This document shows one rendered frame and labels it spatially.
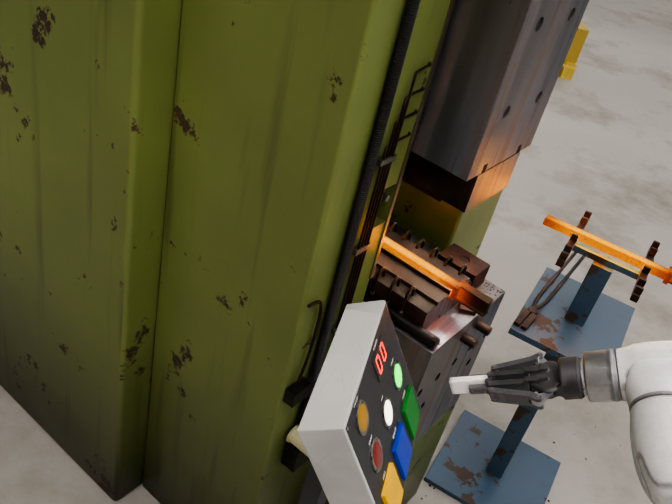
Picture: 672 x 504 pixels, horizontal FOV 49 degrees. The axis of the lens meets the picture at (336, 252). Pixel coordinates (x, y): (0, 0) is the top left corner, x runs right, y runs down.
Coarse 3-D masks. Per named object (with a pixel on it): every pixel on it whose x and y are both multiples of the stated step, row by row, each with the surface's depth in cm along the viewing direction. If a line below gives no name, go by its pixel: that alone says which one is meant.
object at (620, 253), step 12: (552, 216) 213; (552, 228) 212; (564, 228) 210; (576, 228) 210; (588, 240) 208; (600, 240) 207; (612, 252) 206; (624, 252) 205; (636, 264) 204; (648, 264) 202; (660, 276) 202
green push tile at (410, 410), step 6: (408, 390) 143; (408, 396) 142; (414, 396) 145; (408, 402) 141; (414, 402) 145; (402, 408) 139; (408, 408) 141; (414, 408) 144; (402, 414) 139; (408, 414) 140; (414, 414) 144; (408, 420) 140; (414, 420) 143; (408, 426) 140; (414, 426) 143; (414, 432) 142; (414, 438) 142
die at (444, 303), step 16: (400, 240) 194; (384, 256) 187; (432, 256) 191; (400, 272) 183; (416, 272) 184; (448, 272) 187; (368, 288) 183; (384, 288) 180; (400, 288) 179; (416, 288) 179; (432, 288) 180; (448, 288) 180; (400, 304) 178; (416, 304) 176; (432, 304) 177; (448, 304) 184; (416, 320) 177; (432, 320) 180
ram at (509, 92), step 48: (480, 0) 132; (528, 0) 127; (576, 0) 143; (480, 48) 136; (528, 48) 137; (432, 96) 146; (480, 96) 139; (528, 96) 150; (432, 144) 150; (480, 144) 143; (528, 144) 167
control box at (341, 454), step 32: (352, 320) 136; (384, 320) 136; (352, 352) 127; (384, 352) 133; (320, 384) 122; (352, 384) 120; (384, 384) 132; (320, 416) 115; (352, 416) 115; (384, 416) 129; (320, 448) 115; (352, 448) 114; (384, 448) 127; (320, 480) 119; (352, 480) 117; (384, 480) 125
